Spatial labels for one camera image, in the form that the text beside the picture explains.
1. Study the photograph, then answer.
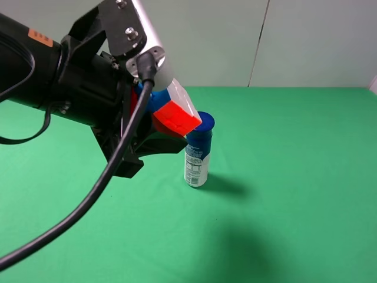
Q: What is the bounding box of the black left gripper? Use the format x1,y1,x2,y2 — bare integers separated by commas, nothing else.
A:
52,5,187,160

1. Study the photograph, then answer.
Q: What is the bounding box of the multicoloured puzzle cube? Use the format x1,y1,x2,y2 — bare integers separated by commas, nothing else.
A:
144,79,202,137

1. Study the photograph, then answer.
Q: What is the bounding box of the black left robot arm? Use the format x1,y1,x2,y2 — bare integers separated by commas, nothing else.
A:
1,1,170,159

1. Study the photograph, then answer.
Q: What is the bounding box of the blue capped white bottle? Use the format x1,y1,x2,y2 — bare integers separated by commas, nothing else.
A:
184,111,215,187

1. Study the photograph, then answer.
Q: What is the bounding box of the green table cloth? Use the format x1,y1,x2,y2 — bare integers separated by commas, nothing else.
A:
1,88,376,282

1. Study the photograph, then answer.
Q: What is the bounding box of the black left camera cable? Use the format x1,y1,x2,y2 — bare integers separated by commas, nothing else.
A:
0,51,158,272

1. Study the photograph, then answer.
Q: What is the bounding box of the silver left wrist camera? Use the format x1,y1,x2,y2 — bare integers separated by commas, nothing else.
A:
101,0,177,91

